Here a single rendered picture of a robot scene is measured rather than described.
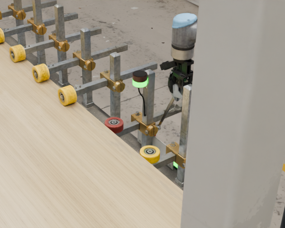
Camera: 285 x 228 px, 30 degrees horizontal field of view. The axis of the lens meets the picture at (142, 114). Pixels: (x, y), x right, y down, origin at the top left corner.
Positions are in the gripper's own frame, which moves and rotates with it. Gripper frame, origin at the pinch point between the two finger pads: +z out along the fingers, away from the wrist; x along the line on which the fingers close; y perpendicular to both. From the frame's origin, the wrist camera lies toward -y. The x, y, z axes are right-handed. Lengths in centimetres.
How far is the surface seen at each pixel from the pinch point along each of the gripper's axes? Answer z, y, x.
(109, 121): 10.6, -14.9, -23.8
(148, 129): 15.2, -5.8, -9.9
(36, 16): -2, -107, -9
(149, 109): 6.4, -7.1, -8.7
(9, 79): 11, -72, -43
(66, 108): 10.9, -34.4, -33.3
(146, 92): -1.8, -8.1, -9.6
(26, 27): 5, -111, -14
